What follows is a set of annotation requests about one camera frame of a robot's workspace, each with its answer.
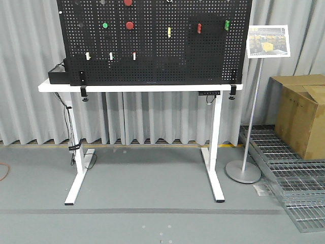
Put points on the lower red mushroom button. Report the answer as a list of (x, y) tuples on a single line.
[(129, 25)]

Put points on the red mushroom button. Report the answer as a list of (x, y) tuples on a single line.
[(128, 2), (129, 25)]

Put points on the upper red mushroom button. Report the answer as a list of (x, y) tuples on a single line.
[(128, 2)]

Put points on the desk height control panel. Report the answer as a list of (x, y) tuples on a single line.
[(209, 93)]

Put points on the right black table clamp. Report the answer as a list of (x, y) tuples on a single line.
[(233, 84)]

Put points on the black table clamp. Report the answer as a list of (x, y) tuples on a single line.
[(233, 84), (83, 86)]

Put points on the left black table clamp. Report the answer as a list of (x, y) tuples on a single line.
[(83, 86)]

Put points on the white standing desk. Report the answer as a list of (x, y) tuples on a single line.
[(209, 154)]

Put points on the black perforated pegboard panel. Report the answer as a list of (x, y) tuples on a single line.
[(187, 58)]

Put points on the silver sign stand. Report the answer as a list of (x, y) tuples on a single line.
[(243, 171)]

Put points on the black box on desk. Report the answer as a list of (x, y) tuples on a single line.
[(60, 73)]

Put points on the printed photo sign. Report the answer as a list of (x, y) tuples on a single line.
[(268, 41)]

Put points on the brown cardboard box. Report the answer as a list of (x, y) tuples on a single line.
[(300, 118)]

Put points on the metal floor grating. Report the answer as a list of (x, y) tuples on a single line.
[(297, 184)]

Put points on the grey curtain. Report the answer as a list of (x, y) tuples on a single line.
[(31, 45)]

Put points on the white green rocker switch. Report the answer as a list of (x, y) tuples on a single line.
[(111, 56)]

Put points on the white yellow rocker switch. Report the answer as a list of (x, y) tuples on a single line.
[(88, 57)]

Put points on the red toggle switch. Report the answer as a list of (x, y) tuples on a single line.
[(199, 28)]

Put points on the green toggle switch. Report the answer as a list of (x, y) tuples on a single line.
[(227, 25)]

